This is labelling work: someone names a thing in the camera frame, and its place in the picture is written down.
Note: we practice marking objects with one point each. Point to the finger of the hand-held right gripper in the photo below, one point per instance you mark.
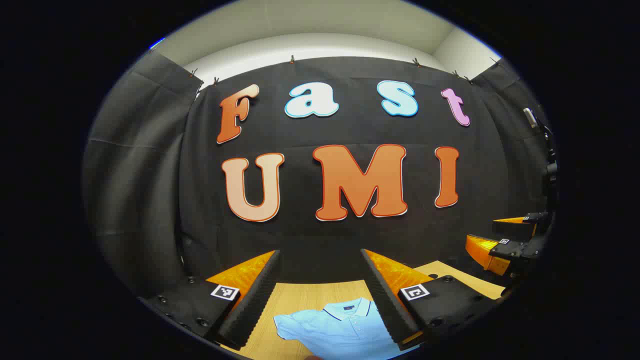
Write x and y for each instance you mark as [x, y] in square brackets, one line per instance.
[515, 248]
[535, 218]

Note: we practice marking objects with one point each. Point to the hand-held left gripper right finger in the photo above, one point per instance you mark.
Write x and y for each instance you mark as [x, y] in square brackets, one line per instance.
[387, 305]

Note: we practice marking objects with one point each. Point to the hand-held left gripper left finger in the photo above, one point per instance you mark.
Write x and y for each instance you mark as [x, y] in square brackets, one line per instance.
[255, 305]

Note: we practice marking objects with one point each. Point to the light blue polo T-shirt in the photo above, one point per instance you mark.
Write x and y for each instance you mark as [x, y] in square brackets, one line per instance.
[340, 335]

